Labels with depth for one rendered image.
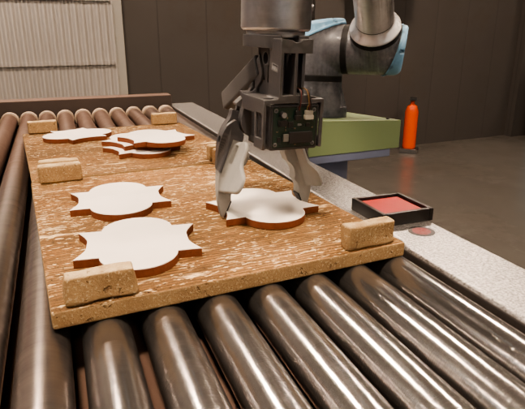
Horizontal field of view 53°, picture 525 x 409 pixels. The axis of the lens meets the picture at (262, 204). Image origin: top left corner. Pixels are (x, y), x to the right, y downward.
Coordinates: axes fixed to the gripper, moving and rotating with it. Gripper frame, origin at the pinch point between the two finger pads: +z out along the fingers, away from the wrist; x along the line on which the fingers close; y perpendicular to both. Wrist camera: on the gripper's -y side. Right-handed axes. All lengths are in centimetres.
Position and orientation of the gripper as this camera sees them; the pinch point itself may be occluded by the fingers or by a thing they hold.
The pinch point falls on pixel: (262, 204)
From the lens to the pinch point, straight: 64.6
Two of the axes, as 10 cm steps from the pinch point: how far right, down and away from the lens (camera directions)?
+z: -0.3, 9.5, 3.2
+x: 9.1, -1.0, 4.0
